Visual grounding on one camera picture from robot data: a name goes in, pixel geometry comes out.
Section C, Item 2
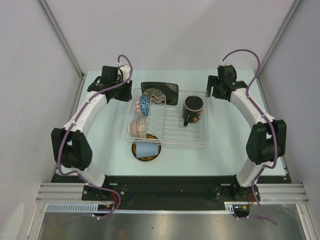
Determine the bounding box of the red lacquer cup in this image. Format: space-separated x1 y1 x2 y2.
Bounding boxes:
182 95 204 127

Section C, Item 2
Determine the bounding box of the white slotted cable duct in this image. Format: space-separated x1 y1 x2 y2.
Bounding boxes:
46 202 234 214

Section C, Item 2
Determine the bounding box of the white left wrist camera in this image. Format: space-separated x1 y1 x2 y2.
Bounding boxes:
117 62 132 82

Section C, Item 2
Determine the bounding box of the black floral square plate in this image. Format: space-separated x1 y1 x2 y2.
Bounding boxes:
140 81 179 106

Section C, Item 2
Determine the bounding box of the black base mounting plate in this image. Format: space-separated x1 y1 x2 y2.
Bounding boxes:
82 175 292 212

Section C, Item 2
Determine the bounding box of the white wire dish rack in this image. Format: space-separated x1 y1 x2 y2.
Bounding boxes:
124 88 209 148

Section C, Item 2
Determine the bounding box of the light blue plastic cup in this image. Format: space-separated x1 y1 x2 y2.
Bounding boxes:
136 142 159 158

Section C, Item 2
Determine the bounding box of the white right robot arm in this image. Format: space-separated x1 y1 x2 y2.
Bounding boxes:
205 65 287 201

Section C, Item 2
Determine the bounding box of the blue patterned bowl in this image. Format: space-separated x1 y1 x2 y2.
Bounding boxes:
134 94 150 117

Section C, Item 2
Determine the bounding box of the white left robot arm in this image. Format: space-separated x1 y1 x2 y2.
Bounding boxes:
51 63 133 200

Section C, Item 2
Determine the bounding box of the yellow round saucer plate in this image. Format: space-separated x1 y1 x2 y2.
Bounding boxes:
131 141 162 162

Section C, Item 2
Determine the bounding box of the brown patterned bowl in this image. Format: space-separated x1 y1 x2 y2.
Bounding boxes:
128 117 147 139

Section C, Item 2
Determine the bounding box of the aluminium frame rail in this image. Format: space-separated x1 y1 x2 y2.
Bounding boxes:
36 183 309 204

